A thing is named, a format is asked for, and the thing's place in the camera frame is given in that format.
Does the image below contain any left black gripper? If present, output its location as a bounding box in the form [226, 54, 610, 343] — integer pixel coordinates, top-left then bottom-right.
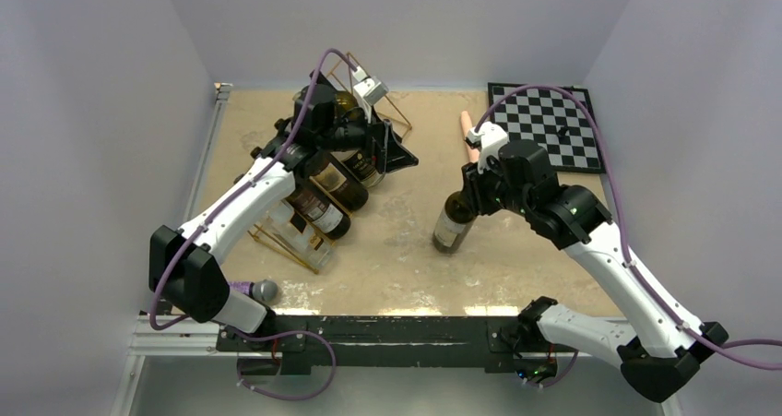
[316, 99, 417, 173]

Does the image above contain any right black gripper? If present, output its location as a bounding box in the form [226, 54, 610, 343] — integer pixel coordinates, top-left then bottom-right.
[460, 149, 532, 217]

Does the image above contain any clear brown-tinted bottle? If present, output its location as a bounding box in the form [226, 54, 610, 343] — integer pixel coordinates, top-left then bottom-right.
[294, 85, 381, 186]

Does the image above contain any dark green wine bottle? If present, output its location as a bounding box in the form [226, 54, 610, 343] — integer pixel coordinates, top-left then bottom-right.
[250, 147, 354, 241]

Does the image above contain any clear glass liquor bottle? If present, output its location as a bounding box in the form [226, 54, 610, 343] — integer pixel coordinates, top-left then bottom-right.
[248, 196, 335, 274]

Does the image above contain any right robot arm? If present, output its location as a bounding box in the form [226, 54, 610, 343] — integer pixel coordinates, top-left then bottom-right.
[461, 140, 729, 403]

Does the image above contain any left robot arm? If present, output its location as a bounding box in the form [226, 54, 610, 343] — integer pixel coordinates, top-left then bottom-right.
[148, 77, 419, 351]

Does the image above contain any black chess piece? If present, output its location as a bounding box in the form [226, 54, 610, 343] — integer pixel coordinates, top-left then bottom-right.
[557, 126, 571, 141]

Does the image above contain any black white chessboard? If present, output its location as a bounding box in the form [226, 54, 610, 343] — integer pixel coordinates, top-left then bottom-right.
[488, 82, 605, 174]

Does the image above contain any purple glitter microphone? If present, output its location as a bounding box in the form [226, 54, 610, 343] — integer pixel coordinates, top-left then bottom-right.
[229, 279, 280, 304]

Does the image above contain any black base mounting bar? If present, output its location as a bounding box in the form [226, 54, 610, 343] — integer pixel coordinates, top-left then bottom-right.
[217, 315, 573, 375]

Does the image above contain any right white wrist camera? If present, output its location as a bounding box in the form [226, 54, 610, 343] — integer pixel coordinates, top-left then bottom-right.
[465, 121, 509, 174]

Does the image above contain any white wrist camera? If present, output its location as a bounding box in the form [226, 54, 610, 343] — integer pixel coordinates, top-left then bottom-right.
[350, 66, 388, 117]
[465, 121, 509, 174]

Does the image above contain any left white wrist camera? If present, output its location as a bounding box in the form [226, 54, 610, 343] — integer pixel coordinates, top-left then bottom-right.
[350, 66, 388, 117]

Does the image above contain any pink cylindrical handle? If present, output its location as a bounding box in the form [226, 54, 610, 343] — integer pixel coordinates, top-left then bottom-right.
[459, 111, 480, 163]

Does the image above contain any gold wire wine rack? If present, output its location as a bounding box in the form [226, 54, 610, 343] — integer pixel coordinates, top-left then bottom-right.
[251, 53, 419, 273]

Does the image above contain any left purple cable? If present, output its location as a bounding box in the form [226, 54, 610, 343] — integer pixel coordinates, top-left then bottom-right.
[148, 47, 361, 332]

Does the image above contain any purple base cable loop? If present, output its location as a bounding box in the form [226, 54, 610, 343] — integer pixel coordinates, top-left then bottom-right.
[234, 330, 338, 402]

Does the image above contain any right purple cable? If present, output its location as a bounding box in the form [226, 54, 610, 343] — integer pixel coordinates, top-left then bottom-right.
[475, 83, 782, 372]

